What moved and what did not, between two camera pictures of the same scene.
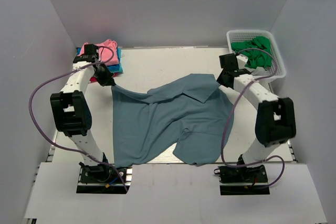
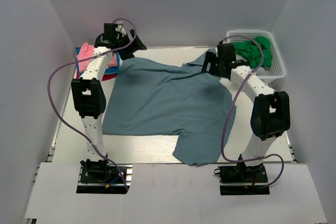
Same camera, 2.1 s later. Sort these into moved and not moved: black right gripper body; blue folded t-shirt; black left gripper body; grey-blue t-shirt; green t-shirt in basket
Moved: black left gripper body; black right gripper body; grey-blue t-shirt
Not moved: blue folded t-shirt; green t-shirt in basket
